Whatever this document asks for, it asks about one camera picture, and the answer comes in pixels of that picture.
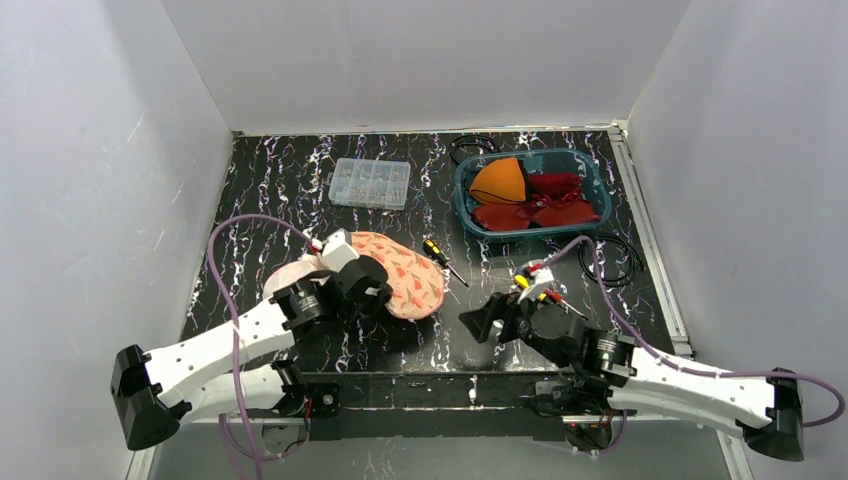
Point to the dark red bra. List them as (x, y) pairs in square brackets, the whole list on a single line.
[(556, 200)]

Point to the black yellow screwdriver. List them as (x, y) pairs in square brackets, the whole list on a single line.
[(435, 253)]

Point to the orange bra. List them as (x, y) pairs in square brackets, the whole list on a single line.
[(503, 181)]

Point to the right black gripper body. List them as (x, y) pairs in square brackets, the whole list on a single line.
[(502, 320)]

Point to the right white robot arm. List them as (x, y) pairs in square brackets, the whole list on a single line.
[(765, 410)]

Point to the clear plastic parts box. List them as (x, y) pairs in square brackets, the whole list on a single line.
[(372, 184)]

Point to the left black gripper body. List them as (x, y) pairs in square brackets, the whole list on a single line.
[(370, 288)]

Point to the floral pink laundry bag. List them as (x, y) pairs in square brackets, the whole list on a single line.
[(417, 282)]

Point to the white mesh laundry bag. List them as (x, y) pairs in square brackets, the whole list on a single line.
[(291, 273)]

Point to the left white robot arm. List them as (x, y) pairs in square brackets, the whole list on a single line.
[(156, 392)]

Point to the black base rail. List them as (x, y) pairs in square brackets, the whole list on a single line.
[(541, 406)]

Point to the yellow red screwdriver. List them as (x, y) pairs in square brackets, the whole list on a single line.
[(550, 295)]

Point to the teal plastic basket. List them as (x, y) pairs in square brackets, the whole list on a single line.
[(539, 161)]

